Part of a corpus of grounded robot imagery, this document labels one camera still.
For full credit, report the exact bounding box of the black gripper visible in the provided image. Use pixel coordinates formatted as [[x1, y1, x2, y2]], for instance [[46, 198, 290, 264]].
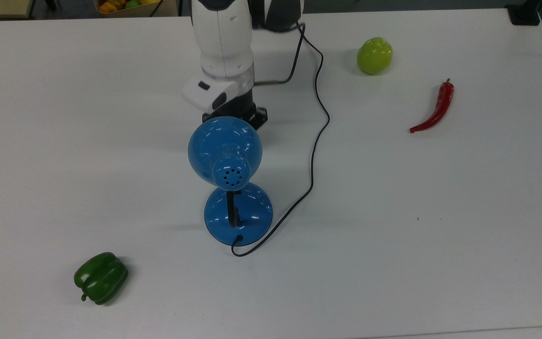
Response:
[[202, 89, 269, 130]]

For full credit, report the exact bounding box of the blue desk lamp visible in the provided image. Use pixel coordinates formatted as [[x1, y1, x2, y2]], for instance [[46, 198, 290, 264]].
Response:
[[188, 116, 274, 247]]

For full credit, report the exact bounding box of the green apple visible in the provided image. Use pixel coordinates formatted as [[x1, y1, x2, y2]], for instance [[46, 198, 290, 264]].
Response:
[[357, 37, 393, 75]]

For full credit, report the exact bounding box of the cardboard box of toy fruit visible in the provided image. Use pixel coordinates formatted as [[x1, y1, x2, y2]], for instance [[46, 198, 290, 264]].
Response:
[[94, 0, 178, 18]]

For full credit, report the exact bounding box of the red chili pepper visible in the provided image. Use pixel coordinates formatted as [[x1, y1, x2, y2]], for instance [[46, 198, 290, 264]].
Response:
[[409, 78, 455, 134]]

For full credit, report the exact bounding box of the green bell pepper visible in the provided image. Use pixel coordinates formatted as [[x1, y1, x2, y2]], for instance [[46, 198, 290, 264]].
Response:
[[73, 252, 129, 306]]

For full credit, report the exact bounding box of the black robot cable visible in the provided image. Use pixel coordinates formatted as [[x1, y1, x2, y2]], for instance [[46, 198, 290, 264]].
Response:
[[254, 26, 306, 86]]

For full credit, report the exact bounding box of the black lamp power cable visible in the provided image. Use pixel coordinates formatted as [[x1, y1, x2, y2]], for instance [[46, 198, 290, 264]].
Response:
[[231, 21, 331, 258]]

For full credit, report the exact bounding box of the black camera stand base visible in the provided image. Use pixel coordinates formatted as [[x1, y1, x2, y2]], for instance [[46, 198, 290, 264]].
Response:
[[506, 3, 541, 26]]

